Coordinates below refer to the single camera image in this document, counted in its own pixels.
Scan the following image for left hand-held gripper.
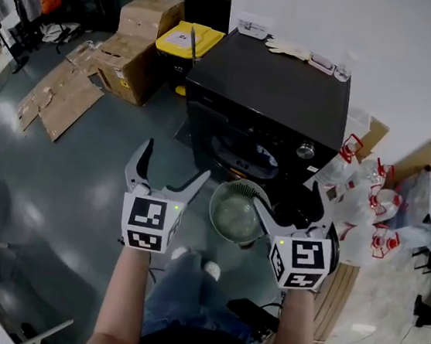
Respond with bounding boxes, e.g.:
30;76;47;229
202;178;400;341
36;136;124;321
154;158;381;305
114;135;216;260

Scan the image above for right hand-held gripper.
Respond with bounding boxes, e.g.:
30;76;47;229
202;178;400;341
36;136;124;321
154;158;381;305
241;172;351;297

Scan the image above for white laundry basket with clothes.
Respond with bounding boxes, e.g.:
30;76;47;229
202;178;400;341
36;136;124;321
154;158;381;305
205;175;275;250

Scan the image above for black washing machine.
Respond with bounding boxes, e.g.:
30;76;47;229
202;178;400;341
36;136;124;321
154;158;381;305
173;22;357;199

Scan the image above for person's left forearm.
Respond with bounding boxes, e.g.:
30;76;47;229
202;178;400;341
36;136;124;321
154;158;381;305
78;242;154;344

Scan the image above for person's right forearm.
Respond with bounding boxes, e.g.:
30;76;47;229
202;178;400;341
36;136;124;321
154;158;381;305
269;284;327;344

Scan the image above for person's left white shoe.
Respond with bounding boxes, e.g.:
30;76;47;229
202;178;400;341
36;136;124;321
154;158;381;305
170;245;191;262

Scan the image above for person's white shoe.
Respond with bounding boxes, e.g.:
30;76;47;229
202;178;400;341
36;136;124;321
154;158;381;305
202;260;223;281
170;245;191;262

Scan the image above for person's right white shoe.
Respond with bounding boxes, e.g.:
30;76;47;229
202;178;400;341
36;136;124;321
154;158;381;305
202;260;223;281

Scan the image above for large brown cardboard box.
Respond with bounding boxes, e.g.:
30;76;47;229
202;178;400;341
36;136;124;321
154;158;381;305
91;32;170;109

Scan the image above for plain cardboard board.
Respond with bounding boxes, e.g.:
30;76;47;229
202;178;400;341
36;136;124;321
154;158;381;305
357;114;393;162

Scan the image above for person's legs in blue jeans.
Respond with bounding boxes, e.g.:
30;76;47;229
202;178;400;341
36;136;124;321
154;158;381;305
140;243;268;344

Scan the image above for flattened cardboard sheets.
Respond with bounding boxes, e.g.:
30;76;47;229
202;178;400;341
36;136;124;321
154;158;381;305
12;36;111;149

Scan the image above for clear plastic bag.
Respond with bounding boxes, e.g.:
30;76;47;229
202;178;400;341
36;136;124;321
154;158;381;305
389;165;431;250

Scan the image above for black bin with yellow lid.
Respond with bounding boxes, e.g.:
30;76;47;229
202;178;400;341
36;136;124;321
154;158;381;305
149;18;227;100

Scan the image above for grey metal pole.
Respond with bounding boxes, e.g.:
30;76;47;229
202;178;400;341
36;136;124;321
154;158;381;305
187;25;202;64

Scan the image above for clear plastic cup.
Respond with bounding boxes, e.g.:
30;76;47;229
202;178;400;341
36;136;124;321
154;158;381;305
334;52;358;83

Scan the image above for pink white soap box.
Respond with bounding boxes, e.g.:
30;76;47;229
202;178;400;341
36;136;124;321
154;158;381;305
306;52;337;76

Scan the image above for small taped cardboard box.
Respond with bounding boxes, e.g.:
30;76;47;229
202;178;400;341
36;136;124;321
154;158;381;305
117;0;187;46

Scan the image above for pale rubber gloves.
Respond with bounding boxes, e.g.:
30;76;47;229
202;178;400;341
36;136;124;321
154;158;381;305
263;36;314;62

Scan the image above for small white box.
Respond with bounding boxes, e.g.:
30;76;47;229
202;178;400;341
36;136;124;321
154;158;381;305
234;12;275;41

